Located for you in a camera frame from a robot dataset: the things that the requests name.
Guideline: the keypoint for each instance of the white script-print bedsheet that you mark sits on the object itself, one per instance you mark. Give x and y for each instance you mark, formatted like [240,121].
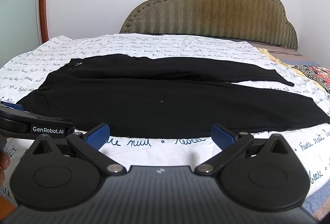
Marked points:
[26,72]

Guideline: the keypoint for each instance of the left hand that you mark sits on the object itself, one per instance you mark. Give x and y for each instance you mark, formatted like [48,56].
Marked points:
[4,160]

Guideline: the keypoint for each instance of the wardrobe with floral glass door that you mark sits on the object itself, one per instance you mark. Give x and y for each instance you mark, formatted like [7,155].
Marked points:
[20,27]

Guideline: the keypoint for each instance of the floral colourful blanket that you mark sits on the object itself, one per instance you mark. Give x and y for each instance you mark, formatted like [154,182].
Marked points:
[320,75]

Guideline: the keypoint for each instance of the black pants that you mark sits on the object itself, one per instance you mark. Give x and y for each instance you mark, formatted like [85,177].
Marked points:
[170,98]

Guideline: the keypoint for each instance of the olive upholstered headboard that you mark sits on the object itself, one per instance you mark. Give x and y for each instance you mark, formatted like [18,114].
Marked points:
[262,21]

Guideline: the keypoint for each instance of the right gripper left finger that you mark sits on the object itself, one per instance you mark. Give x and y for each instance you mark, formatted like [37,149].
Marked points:
[86,146]

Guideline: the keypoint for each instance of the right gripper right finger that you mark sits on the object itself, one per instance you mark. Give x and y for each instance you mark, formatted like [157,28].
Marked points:
[233,146]

